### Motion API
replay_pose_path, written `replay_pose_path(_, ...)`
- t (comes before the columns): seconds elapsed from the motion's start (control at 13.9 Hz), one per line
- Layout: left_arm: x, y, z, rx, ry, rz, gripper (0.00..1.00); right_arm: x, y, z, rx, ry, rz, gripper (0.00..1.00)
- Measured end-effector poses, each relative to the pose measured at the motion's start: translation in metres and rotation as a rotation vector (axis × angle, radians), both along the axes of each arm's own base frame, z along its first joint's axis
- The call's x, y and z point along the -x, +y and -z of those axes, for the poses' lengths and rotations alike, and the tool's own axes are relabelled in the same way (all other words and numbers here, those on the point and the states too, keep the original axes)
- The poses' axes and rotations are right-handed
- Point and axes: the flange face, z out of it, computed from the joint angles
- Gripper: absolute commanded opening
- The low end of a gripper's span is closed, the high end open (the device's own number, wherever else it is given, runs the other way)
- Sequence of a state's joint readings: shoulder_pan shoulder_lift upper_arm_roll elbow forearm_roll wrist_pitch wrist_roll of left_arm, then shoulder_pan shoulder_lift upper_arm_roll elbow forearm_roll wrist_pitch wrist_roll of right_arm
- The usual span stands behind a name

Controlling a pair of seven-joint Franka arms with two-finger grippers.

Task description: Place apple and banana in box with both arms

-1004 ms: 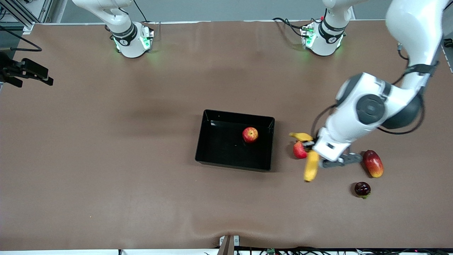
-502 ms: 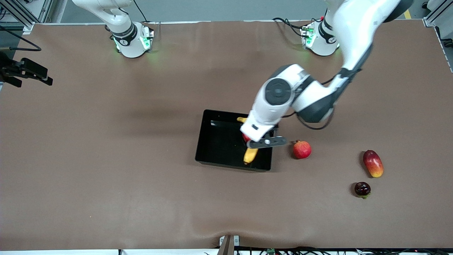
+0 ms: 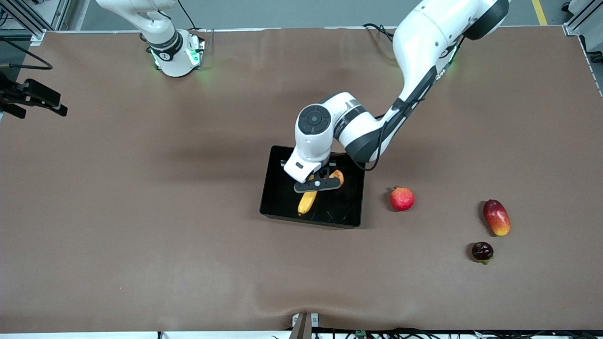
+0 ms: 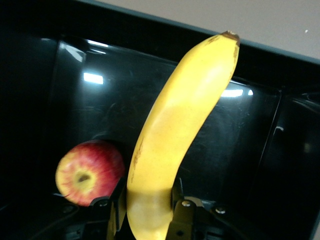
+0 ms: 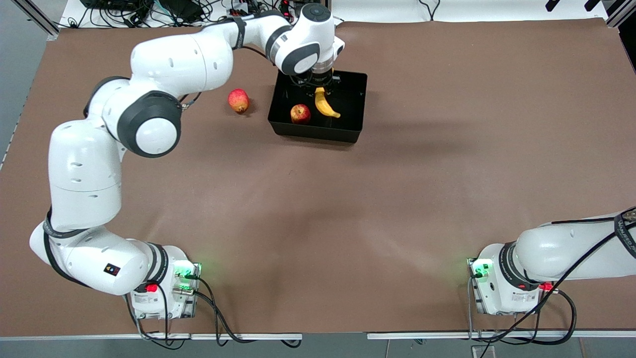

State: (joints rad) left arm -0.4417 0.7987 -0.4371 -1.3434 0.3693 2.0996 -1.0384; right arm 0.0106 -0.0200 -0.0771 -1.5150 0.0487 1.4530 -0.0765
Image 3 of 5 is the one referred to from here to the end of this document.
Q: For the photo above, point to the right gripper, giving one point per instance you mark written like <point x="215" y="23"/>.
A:
<point x="13" y="93"/>

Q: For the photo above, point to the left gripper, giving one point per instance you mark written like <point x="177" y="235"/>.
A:
<point x="326" y="169"/>

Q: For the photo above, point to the red yellow apple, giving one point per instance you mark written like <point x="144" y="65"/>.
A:
<point x="339" y="178"/>

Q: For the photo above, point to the yellow banana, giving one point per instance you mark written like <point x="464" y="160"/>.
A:
<point x="307" y="202"/>

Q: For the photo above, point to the black plastic box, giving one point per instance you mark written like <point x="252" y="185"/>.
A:
<point x="339" y="212"/>

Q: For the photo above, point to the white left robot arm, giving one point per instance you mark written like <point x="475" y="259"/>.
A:
<point x="424" y="37"/>

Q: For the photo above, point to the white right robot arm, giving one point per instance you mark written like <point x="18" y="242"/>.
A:
<point x="165" y="42"/>

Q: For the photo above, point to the red pomegranate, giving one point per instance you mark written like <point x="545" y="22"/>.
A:
<point x="402" y="199"/>

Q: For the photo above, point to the table cover sheet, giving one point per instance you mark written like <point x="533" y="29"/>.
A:
<point x="141" y="188"/>

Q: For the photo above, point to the dark purple mangosteen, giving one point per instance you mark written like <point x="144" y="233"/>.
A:
<point x="482" y="251"/>

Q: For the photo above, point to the red yellow mango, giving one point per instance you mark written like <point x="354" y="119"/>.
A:
<point x="497" y="218"/>

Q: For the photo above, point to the aluminium frame profile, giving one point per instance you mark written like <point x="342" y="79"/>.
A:
<point x="33" y="21"/>
<point x="577" y="23"/>

